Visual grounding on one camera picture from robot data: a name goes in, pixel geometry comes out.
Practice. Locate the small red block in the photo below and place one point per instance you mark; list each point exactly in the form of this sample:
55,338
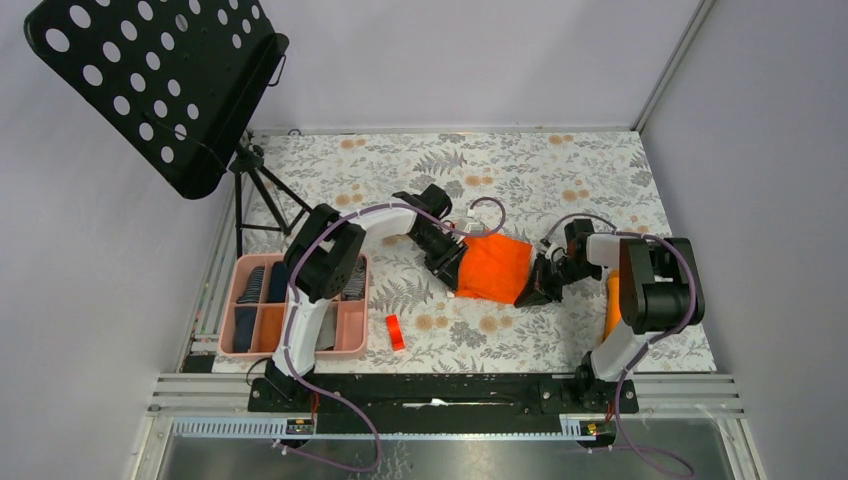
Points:
395,333

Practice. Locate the grey striped underwear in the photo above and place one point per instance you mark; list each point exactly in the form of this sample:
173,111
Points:
354,290

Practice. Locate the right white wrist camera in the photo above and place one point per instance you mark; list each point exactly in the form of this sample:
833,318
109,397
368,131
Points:
553,251

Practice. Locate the navy rolled cloth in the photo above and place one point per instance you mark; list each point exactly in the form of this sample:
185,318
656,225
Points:
278,280

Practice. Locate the orange underwear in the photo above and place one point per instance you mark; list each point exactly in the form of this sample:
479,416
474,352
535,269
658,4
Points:
494,268

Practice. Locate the orange rolled cloth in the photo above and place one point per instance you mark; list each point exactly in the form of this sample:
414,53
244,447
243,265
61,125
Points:
270,328

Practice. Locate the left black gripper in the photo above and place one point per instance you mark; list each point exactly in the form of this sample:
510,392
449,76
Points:
446,266

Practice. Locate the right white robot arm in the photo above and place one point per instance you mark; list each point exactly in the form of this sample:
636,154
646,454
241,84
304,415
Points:
659,295

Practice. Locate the black perforated music stand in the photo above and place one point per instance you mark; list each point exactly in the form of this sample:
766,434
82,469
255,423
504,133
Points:
179,80

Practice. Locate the floral tablecloth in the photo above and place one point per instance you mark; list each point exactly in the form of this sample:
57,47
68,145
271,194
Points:
521,182

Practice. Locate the striped dark rolled cloth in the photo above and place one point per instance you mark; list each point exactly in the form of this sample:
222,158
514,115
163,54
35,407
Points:
253,288

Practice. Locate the grey rolled cloth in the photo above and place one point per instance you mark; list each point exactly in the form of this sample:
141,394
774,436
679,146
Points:
326,337

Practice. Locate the blue rolled cloth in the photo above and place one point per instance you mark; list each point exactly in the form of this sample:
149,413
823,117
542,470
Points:
244,324

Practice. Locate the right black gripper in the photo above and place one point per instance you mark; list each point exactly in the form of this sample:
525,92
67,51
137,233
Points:
539,289

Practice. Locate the pink divided storage tray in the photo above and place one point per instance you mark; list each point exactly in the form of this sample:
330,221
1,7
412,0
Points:
351,333

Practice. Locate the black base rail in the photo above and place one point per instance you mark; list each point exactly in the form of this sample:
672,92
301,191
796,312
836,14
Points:
432,404

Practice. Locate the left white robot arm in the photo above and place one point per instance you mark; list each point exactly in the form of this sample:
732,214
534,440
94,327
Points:
322,259

